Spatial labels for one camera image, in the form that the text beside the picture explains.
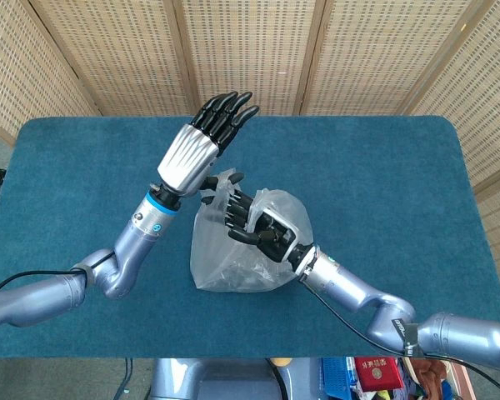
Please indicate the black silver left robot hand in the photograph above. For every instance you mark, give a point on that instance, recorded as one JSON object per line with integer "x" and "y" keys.
{"x": 187, "y": 154}

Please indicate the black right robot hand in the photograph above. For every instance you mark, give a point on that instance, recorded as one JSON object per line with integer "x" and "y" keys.
{"x": 275, "y": 237}

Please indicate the translucent plastic shopping bag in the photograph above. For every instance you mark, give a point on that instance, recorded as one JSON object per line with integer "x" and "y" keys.
{"x": 216, "y": 258}

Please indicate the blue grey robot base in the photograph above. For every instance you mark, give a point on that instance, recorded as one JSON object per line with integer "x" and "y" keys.
{"x": 216, "y": 381}

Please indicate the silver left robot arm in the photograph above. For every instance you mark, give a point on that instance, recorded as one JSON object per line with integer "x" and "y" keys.
{"x": 129, "y": 250}

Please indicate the teal blue table cloth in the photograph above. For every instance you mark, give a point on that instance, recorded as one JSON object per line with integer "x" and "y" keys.
{"x": 358, "y": 187}

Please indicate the woven bamboo folding screen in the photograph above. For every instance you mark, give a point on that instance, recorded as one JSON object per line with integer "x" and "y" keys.
{"x": 250, "y": 54}

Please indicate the small yellow ball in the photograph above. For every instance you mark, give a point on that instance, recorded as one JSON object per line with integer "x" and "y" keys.
{"x": 281, "y": 361}

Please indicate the blue plastic basket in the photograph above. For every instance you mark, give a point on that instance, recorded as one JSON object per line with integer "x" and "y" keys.
{"x": 335, "y": 373}

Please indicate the red booklet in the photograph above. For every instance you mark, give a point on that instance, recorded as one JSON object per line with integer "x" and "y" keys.
{"x": 377, "y": 373}

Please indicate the orange brown cloth pile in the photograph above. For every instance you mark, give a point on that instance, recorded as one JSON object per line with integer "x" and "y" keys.
{"x": 431, "y": 375}

